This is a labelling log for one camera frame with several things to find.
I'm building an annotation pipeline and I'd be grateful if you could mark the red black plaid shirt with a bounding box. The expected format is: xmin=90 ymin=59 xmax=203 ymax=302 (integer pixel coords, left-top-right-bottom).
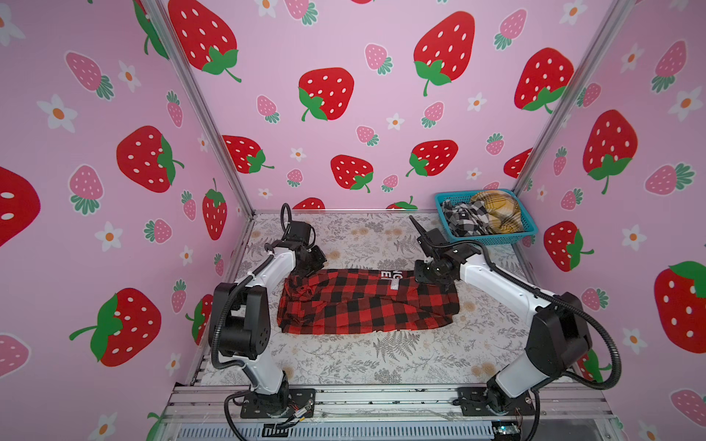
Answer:
xmin=277 ymin=269 xmax=460 ymax=336

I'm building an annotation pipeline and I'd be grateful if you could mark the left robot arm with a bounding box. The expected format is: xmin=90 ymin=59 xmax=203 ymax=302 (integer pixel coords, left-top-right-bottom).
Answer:
xmin=208 ymin=220 xmax=325 ymax=415

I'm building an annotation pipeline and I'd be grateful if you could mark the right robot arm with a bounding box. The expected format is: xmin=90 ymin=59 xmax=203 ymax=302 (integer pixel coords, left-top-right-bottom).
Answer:
xmin=415 ymin=223 xmax=623 ymax=415

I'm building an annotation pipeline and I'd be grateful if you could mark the black white plaid shirt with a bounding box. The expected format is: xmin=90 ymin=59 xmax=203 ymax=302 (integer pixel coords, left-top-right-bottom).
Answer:
xmin=441 ymin=200 xmax=493 ymax=237

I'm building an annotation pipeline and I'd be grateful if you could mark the teal plastic basket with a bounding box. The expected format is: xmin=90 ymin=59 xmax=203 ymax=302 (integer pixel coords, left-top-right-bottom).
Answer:
xmin=435 ymin=189 xmax=538 ymax=245

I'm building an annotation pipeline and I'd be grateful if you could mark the yellow plaid shirt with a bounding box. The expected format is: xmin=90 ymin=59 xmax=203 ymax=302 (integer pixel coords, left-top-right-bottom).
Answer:
xmin=471 ymin=190 xmax=525 ymax=234

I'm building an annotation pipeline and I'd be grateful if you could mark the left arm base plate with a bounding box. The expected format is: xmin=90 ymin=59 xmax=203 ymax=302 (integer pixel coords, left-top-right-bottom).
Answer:
xmin=240 ymin=388 xmax=316 ymax=419

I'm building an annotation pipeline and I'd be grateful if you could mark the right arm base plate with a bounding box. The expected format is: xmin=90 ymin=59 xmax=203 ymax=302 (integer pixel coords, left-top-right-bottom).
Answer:
xmin=452 ymin=387 xmax=535 ymax=417

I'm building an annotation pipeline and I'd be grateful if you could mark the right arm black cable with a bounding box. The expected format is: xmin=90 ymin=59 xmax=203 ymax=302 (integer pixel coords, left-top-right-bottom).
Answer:
xmin=523 ymin=388 xmax=544 ymax=441

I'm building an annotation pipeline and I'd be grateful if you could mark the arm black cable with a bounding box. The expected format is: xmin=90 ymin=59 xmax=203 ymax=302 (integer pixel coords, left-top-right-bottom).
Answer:
xmin=221 ymin=390 xmax=252 ymax=441
xmin=523 ymin=388 xmax=544 ymax=441

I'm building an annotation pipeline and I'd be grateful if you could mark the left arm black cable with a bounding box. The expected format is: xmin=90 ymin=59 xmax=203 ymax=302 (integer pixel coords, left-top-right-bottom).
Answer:
xmin=221 ymin=390 xmax=252 ymax=441

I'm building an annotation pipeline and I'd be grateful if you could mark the aluminium front rail frame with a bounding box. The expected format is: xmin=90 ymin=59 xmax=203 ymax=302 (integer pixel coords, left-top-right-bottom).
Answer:
xmin=156 ymin=383 xmax=627 ymax=440

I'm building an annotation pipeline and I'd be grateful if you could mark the left corner aluminium post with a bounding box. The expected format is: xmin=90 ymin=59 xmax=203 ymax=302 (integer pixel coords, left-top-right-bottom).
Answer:
xmin=145 ymin=0 xmax=255 ymax=220

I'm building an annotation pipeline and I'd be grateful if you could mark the corner aluminium post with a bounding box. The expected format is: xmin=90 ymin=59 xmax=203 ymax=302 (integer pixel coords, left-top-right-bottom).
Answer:
xmin=145 ymin=0 xmax=255 ymax=220
xmin=513 ymin=0 xmax=635 ymax=196

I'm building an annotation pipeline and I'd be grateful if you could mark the right corner aluminium post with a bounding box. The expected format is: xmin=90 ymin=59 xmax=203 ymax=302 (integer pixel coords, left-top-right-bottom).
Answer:
xmin=513 ymin=0 xmax=635 ymax=196

